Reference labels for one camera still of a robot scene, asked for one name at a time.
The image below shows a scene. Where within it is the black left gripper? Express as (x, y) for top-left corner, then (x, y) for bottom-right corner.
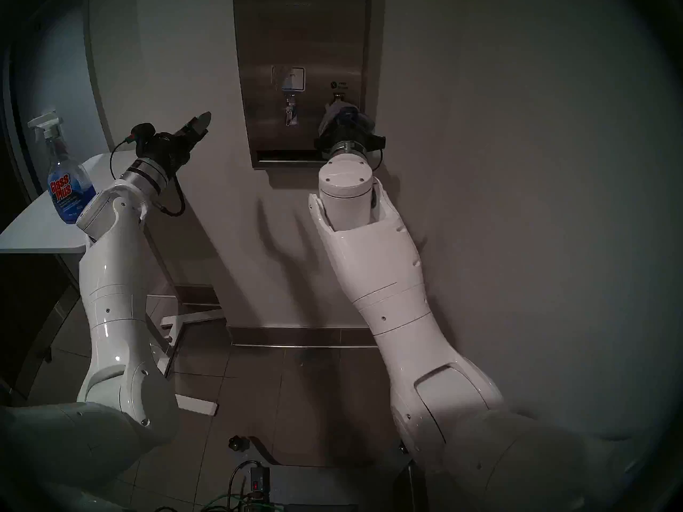
(142, 110), (213, 171)

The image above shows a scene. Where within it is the grey microfiber cloth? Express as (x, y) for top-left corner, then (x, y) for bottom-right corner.
(318, 101), (375, 139)

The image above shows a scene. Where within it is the blue glass cleaner spray bottle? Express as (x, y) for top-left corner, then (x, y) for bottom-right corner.
(28, 111), (97, 225)

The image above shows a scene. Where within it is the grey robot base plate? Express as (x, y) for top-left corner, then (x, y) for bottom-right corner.
(248, 436), (417, 512)

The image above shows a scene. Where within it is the stainless steel wall dispenser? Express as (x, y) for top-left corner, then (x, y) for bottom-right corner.
(233, 0), (373, 170)

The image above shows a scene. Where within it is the white side table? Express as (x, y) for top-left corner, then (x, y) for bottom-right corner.
(0, 149), (225, 417)

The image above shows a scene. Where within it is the white blue-bordered label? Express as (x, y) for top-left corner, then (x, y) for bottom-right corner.
(271, 65), (306, 93)

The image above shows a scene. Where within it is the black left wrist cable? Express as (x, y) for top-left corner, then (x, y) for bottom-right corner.
(109, 137), (187, 217)

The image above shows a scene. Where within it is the black power box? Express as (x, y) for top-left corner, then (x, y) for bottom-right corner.
(248, 465), (272, 501)

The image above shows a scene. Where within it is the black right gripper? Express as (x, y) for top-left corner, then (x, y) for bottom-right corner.
(315, 129), (386, 156)

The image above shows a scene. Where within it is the black base cable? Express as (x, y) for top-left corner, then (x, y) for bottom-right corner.
(229, 460), (263, 497)

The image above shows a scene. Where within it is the green cable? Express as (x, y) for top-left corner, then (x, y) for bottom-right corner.
(203, 492), (267, 512)

